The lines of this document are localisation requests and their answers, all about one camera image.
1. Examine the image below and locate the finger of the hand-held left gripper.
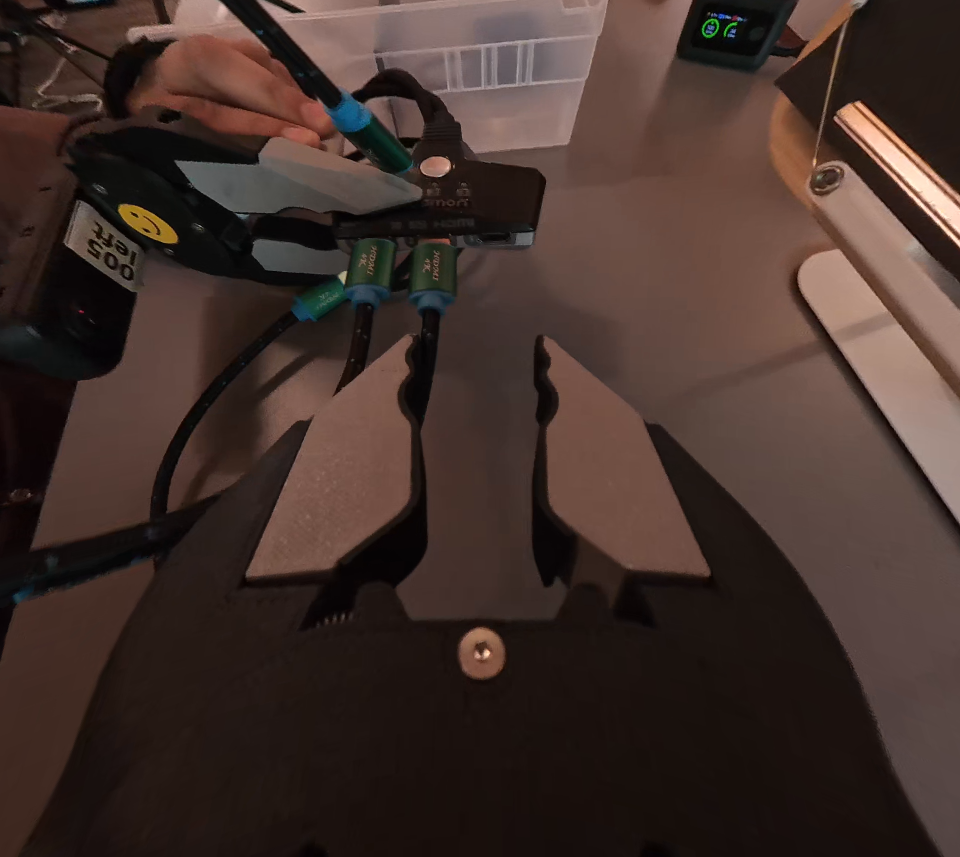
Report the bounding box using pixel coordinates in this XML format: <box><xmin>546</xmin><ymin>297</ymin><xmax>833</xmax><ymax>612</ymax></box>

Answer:
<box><xmin>176</xmin><ymin>137</ymin><xmax>425</xmax><ymax>215</ymax></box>
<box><xmin>247</xmin><ymin>227</ymin><xmax>354</xmax><ymax>284</ymax></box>

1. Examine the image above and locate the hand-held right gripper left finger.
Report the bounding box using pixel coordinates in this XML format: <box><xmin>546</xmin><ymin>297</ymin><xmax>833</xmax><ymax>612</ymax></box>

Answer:
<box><xmin>244</xmin><ymin>333</ymin><xmax>425</xmax><ymax>596</ymax></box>

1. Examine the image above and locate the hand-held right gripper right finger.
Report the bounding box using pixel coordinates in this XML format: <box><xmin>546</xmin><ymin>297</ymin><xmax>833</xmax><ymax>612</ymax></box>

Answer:
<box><xmin>532</xmin><ymin>334</ymin><xmax>712</xmax><ymax>590</ymax></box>

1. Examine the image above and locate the black braided hdmi cable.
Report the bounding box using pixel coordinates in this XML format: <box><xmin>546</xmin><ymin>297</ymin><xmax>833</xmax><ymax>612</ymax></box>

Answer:
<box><xmin>0</xmin><ymin>0</ymin><xmax>415</xmax><ymax>607</ymax></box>
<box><xmin>150</xmin><ymin>240</ymin><xmax>460</xmax><ymax>554</ymax></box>

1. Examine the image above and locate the hdmi switch box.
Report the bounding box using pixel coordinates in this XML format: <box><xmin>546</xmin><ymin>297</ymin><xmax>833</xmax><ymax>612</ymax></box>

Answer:
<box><xmin>330</xmin><ymin>148</ymin><xmax>547</xmax><ymax>251</ymax></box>

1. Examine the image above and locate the clear plastic storage bin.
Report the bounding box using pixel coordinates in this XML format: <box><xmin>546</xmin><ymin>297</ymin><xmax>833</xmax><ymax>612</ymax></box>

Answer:
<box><xmin>127</xmin><ymin>0</ymin><xmax>620</xmax><ymax>157</ymax></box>

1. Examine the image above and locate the person's left hand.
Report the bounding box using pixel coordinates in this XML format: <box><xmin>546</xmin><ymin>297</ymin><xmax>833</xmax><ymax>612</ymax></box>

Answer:
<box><xmin>123</xmin><ymin>35</ymin><xmax>335</xmax><ymax>149</ymax></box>

